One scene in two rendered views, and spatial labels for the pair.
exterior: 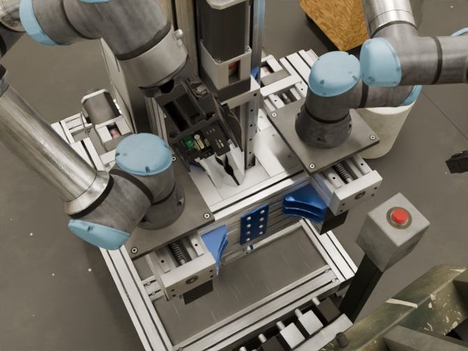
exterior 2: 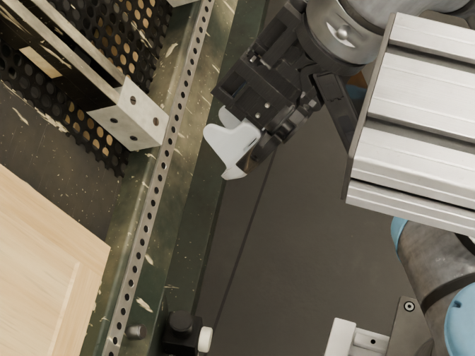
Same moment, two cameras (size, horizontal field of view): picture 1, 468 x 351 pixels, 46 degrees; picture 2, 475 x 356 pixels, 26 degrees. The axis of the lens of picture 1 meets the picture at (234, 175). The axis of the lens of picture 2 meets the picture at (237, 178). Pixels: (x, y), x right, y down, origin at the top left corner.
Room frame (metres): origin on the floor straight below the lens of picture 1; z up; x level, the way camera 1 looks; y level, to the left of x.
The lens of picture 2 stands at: (0.79, -0.36, 2.43)
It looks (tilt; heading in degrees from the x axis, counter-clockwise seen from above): 60 degrees down; 136
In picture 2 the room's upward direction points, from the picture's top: straight up
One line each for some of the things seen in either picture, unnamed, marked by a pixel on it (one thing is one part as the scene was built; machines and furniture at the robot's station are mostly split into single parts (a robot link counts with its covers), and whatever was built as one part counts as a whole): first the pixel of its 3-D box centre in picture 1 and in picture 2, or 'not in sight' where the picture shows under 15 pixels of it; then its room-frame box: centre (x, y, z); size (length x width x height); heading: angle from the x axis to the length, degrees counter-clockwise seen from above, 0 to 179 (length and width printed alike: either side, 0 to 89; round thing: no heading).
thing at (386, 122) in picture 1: (378, 106); not in sight; (1.64, -0.67, 0.24); 0.32 x 0.30 x 0.47; 119
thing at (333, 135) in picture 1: (325, 114); not in sight; (0.91, -0.24, 1.09); 0.15 x 0.15 x 0.10
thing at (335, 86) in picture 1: (334, 84); not in sight; (0.91, -0.25, 1.20); 0.13 x 0.12 x 0.14; 93
